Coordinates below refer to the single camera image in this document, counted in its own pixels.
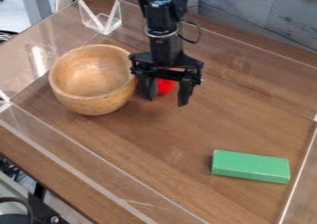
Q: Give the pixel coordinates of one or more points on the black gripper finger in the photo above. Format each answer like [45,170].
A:
[149,86]
[185,91]

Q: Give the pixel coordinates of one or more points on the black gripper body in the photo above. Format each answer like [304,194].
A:
[167,62]

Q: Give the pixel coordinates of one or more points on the red felt fruit green leaf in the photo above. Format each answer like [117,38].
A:
[165,86]

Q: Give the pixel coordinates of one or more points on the clear acrylic tray enclosure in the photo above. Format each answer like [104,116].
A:
[134,167]

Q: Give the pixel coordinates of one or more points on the black clamp under table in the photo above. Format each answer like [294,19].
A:
[27,211]

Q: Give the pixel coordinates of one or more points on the wooden bowl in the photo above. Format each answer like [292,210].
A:
[90,79]

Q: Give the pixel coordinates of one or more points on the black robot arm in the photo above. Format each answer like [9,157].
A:
[164,15]

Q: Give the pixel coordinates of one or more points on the clear acrylic corner bracket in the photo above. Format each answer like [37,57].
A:
[101,22]

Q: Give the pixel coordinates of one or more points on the green rectangular block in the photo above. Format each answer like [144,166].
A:
[249,166]

